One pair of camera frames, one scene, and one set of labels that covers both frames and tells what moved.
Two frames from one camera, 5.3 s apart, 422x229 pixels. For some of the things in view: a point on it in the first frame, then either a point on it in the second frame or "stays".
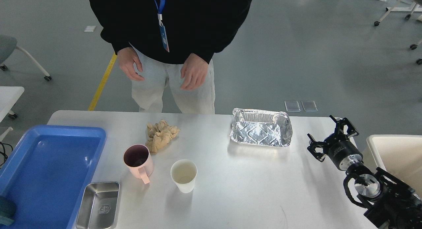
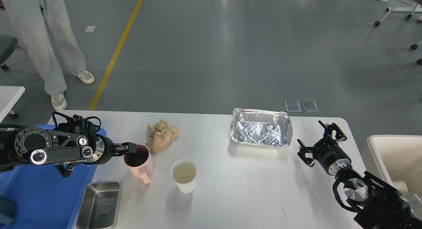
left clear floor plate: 292,106 stays
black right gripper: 340,149 to 331,156
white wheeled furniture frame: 415,8 stays
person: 172,37 to 29,8
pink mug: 137,159 stays
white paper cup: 184,172 stays
